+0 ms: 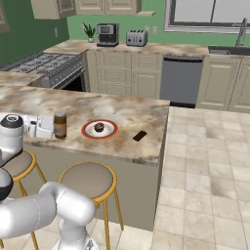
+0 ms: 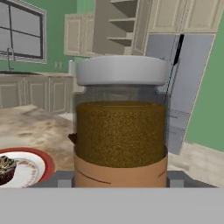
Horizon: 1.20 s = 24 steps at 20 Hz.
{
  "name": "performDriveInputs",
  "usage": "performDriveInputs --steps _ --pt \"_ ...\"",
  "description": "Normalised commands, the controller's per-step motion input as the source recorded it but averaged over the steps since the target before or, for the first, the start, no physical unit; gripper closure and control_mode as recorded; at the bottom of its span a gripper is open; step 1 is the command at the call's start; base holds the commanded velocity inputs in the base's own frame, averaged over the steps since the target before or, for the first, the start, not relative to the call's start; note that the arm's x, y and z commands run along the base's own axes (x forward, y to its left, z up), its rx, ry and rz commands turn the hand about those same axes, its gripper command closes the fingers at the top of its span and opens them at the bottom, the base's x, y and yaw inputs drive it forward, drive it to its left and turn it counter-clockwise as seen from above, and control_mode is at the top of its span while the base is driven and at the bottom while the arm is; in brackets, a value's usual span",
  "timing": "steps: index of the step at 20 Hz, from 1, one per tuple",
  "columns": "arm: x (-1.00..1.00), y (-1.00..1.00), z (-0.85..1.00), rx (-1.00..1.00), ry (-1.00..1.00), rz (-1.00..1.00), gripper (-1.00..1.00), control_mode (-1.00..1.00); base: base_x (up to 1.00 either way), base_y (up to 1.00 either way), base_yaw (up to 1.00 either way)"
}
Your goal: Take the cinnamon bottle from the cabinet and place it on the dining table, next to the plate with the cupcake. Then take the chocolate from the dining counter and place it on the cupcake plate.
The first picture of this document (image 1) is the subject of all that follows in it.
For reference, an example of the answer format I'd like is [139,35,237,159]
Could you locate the red-rimmed white plate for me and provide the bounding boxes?
[80,118,119,141]

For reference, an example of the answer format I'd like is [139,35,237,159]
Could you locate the white-framed window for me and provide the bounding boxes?
[163,0,250,34]

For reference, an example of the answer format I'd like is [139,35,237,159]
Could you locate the dark chocolate bar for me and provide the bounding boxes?
[132,130,148,143]

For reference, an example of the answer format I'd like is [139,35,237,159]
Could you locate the beige marble-topped dining counter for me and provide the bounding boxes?
[0,85,171,232]

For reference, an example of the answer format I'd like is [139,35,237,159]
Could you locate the beige base cupboards under sink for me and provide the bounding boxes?
[195,54,250,114]

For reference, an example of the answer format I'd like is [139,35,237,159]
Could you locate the grey dishwasher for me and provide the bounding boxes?
[158,55,205,108]

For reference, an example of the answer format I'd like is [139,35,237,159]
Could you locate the chocolate cupcake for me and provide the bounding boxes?
[93,121,106,134]

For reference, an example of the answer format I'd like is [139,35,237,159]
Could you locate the steel gas stove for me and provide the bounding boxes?
[0,52,87,93]

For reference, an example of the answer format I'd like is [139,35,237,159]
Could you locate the silver toaster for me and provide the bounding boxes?
[125,28,149,48]

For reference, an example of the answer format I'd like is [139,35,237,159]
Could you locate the beige wall cupboards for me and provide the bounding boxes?
[29,0,143,21]

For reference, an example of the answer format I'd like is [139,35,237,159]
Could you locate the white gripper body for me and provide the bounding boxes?
[36,114,56,140]

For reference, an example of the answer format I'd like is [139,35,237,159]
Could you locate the yellow-legged round stool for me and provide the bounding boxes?
[0,148,49,250]
[57,161,125,250]

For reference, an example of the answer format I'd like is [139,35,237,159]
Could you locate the beige base cupboards with drawers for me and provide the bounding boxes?
[85,48,164,100]

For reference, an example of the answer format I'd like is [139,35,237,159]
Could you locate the black coffee machine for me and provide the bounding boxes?
[96,22,120,48]

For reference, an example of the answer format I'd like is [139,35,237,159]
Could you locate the dark sink basin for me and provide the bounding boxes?
[207,45,250,57]

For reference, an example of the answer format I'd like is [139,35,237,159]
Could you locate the steel tap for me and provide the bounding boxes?
[234,17,249,49]

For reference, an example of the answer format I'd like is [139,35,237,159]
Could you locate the green potted plant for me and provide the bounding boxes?
[81,21,98,44]

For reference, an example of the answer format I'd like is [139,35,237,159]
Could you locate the brown cinnamon bottle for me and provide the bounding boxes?
[53,109,68,141]

